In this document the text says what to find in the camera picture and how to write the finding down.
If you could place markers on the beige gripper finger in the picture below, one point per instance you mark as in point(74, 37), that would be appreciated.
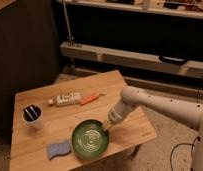
point(106, 125)

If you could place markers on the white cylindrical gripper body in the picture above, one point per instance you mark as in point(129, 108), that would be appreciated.
point(119, 112)

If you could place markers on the green ceramic bowl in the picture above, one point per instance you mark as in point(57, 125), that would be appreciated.
point(89, 140)

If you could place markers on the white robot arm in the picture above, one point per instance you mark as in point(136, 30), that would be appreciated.
point(187, 113)

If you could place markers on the orange carrot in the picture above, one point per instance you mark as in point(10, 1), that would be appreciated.
point(89, 98)

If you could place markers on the clear plastic bottle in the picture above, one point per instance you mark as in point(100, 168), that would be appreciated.
point(65, 99)

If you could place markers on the blue sponge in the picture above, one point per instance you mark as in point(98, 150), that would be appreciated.
point(58, 149)

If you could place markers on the wooden table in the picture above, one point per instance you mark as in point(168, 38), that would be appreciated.
point(28, 147)

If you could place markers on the black object on shelf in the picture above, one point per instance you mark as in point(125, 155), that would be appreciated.
point(172, 61)

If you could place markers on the white cup with black utensils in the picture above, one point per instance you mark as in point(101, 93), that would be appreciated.
point(32, 116)

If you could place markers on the white lower shelf board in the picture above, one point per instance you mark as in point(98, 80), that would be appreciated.
point(130, 59)

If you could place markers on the metal stand pole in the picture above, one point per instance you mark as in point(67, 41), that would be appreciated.
point(70, 37)

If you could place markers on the white upper shelf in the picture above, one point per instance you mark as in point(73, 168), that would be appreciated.
point(133, 8)

